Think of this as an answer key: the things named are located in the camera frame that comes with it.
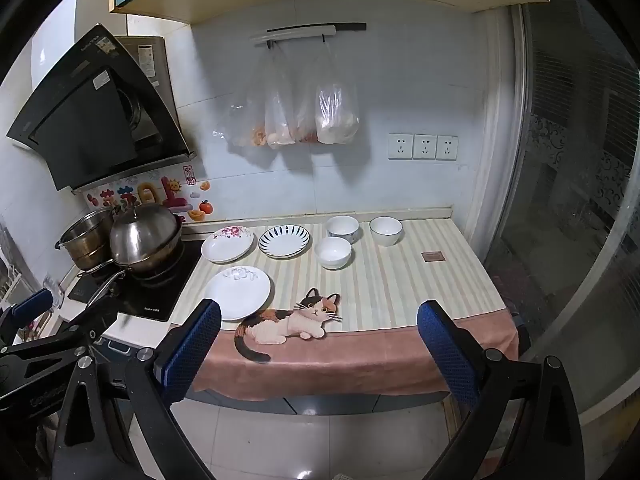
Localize large grey floral white plate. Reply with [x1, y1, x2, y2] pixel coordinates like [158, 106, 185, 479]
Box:
[203, 265, 272, 321]

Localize white wall hook rail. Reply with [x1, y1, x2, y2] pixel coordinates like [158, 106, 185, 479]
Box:
[250, 22, 367, 46]

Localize glass sliding door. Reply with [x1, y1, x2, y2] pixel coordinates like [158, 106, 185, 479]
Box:
[480, 0, 640, 411]

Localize stainless steel pot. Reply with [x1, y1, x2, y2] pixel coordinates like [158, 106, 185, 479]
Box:
[55, 207, 116, 271]

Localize black range hood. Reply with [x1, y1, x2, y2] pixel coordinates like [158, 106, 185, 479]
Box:
[6, 24, 196, 193]

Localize blue patterned white bowl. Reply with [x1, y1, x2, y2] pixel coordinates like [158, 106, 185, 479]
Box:
[326, 215, 360, 245]

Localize steel domed wok lid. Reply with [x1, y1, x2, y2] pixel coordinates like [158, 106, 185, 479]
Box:
[110, 203, 182, 263]

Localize black induction cooktop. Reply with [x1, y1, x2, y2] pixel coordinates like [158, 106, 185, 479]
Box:
[67, 239, 206, 322]

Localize plain white bowl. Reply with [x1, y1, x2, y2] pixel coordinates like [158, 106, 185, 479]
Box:
[315, 236, 352, 270]

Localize pink floral white plate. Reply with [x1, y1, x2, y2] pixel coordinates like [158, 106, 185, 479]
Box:
[201, 226, 255, 264]

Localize blue leaf pattern plate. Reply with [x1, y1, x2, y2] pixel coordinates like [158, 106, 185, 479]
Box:
[258, 224, 311, 259]

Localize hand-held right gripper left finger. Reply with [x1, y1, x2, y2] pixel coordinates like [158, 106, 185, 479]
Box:
[52, 299, 222, 480]

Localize clear plastic bag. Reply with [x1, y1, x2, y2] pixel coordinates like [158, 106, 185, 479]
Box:
[295, 55, 319, 144]
[315, 42, 361, 145]
[264, 50, 301, 150]
[227, 55, 268, 148]

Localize colourful wall stickers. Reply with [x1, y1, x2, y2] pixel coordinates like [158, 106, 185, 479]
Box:
[85, 164, 213, 223]

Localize white bowl with dark rim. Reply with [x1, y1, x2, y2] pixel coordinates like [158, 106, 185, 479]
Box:
[369, 216, 404, 247]

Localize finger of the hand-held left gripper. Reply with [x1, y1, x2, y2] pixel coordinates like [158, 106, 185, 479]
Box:
[0, 288, 54, 346]
[10, 304, 119, 358]

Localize metal pot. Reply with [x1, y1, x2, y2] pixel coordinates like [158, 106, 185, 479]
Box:
[75, 235, 184, 308]

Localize striped tablecloth with cat print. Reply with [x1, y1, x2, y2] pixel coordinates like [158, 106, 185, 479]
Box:
[170, 217, 520, 401]

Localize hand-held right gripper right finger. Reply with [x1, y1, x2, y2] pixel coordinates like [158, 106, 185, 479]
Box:
[417, 301, 586, 480]

